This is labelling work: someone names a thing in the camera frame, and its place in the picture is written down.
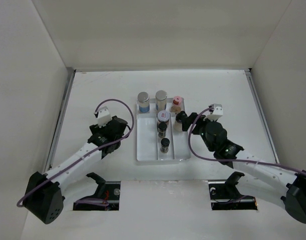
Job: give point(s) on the white divided organizer tray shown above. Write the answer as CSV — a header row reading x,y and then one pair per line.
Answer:
x,y
159,143

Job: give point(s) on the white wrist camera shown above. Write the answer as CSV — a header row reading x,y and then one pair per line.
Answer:
x,y
215,112
103,116

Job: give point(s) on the black-cap dark spice bottle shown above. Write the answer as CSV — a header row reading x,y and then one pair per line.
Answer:
x,y
162,128

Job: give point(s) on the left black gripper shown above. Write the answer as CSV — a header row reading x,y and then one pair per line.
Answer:
x,y
96,129

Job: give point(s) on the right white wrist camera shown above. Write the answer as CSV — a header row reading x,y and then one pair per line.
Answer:
x,y
215,112

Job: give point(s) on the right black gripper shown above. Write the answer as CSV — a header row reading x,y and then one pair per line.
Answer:
x,y
186,122

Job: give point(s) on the white-lid red-label jar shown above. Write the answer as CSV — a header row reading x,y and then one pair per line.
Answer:
x,y
163,117

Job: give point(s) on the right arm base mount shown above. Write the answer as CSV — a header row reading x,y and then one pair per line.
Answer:
x,y
225,196

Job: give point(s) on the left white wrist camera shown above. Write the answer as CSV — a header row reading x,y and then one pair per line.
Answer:
x,y
103,116

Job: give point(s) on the black-top cream powder bottle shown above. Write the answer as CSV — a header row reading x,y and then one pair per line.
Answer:
x,y
178,121

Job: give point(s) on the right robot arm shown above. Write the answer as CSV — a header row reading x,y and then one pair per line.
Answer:
x,y
281,185

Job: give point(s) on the silver-lid bead jar blue label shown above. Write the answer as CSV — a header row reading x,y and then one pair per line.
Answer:
x,y
143,102

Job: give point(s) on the pink-cap spice bottle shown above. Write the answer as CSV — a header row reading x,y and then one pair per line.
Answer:
x,y
176,105

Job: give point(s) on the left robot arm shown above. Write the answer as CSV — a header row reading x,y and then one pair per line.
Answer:
x,y
44,193

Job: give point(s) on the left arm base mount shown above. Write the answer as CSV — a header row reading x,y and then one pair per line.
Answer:
x,y
105,198

